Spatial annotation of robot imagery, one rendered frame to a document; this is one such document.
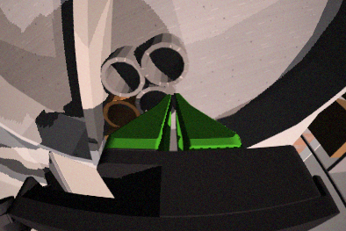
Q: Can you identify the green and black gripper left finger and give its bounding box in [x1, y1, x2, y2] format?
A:
[103, 94, 171, 151]

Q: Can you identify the grey metal bushing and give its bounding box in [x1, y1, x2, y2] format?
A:
[135, 78, 176, 114]
[141, 33, 189, 87]
[100, 46, 146, 97]

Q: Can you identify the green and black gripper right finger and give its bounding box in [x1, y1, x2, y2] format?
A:
[176, 93, 243, 151]

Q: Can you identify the bronze bushing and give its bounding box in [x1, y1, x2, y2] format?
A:
[103, 93, 141, 128]
[105, 125, 118, 140]

